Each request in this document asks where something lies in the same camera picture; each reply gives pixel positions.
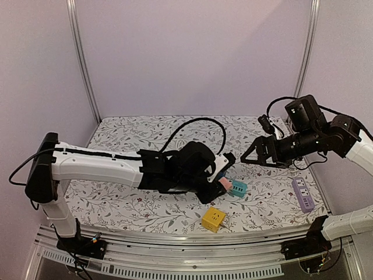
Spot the left aluminium frame post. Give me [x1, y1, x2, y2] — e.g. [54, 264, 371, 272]
[65, 0, 102, 124]

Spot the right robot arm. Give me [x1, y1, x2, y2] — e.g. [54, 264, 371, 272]
[240, 94, 372, 254]

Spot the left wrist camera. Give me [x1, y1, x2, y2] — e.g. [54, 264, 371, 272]
[205, 152, 236, 183]

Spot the aluminium frame post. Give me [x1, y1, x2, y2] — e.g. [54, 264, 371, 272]
[293, 0, 321, 97]
[65, 0, 102, 124]

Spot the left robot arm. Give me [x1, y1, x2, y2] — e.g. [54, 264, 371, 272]
[22, 132, 235, 253]

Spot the floral table mat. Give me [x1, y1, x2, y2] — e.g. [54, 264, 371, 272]
[65, 115, 329, 235]

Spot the right aluminium frame post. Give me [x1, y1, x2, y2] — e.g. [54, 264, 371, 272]
[293, 0, 321, 97]

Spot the teal power strip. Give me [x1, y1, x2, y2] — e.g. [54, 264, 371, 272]
[228, 180, 247, 198]

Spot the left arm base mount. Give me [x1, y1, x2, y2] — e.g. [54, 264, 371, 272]
[56, 233, 108, 260]

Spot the pink plug adapter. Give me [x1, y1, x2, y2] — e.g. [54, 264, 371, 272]
[219, 177, 233, 192]

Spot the purple power strip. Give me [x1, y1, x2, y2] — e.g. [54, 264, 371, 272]
[291, 177, 315, 213]

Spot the aluminium front rail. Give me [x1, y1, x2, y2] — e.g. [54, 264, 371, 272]
[26, 227, 373, 280]

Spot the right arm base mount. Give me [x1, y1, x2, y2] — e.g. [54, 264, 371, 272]
[280, 234, 332, 260]

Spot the yellow cube socket adapter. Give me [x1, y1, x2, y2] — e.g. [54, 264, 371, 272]
[201, 206, 226, 233]

